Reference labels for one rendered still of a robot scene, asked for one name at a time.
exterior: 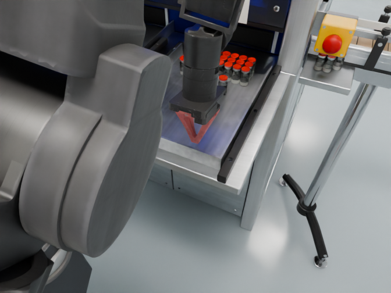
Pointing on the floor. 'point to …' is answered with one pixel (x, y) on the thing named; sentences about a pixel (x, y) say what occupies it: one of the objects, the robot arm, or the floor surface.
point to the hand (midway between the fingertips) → (195, 138)
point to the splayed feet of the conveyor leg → (320, 261)
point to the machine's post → (289, 54)
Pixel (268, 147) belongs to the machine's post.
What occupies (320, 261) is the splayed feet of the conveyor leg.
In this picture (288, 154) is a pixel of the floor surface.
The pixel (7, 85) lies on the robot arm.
